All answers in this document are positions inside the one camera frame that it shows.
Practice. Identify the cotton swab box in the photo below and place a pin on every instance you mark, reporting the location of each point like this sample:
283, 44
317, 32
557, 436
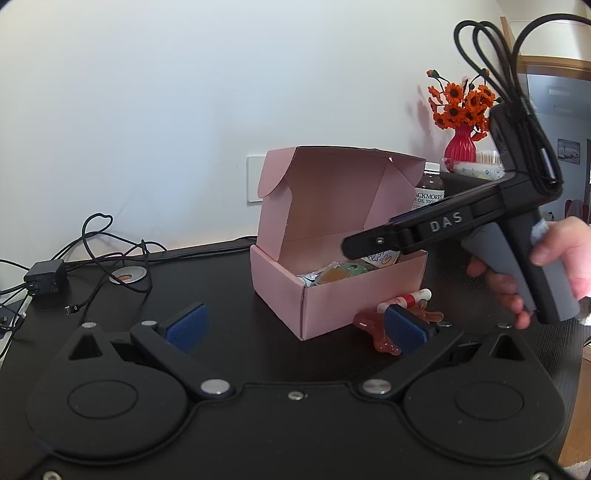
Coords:
491, 157

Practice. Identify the orange flower bouquet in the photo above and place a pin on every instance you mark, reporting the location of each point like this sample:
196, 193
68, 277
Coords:
462, 104

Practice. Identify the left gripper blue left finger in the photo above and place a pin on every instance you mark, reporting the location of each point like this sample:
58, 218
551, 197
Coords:
165, 347

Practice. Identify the green frog toy bag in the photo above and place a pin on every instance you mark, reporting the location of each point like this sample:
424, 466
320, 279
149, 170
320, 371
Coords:
338, 271

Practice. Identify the black power adapter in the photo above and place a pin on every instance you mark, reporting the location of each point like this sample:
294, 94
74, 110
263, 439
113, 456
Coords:
45, 277

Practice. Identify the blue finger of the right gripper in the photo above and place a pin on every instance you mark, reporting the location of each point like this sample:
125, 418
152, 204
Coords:
415, 213
369, 242

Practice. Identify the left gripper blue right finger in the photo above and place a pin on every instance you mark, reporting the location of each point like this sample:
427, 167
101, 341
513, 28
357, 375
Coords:
409, 368

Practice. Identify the red translucent hand-shaped comb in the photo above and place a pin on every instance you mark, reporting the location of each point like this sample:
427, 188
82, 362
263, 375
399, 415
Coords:
399, 331

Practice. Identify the brown fish oil bottle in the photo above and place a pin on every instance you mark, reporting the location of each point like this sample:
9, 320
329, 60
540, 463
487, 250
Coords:
431, 187

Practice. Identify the red white tube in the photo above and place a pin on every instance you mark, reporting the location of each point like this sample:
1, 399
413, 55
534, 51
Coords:
406, 301

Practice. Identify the person right hand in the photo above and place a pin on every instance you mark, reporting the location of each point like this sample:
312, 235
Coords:
564, 253

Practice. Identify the pink cardboard box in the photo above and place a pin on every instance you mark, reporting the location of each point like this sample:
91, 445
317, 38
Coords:
313, 197

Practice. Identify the cartoon sticker packet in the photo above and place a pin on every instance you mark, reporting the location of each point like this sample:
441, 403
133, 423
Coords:
383, 259

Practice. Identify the white wall socket strip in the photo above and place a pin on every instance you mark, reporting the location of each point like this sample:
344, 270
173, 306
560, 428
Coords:
254, 169

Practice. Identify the red ribbed vase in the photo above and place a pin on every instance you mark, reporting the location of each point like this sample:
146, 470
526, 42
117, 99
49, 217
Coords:
461, 147

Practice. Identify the silver desk grommet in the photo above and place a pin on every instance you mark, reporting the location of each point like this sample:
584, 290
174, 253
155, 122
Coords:
128, 275

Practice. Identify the clear wrapped packet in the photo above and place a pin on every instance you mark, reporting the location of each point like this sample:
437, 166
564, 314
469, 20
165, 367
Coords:
483, 171

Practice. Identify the white cream tube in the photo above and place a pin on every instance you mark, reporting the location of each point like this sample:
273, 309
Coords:
310, 278

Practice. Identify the black appliance cabinet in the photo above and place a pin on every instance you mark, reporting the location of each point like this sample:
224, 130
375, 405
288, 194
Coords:
455, 184

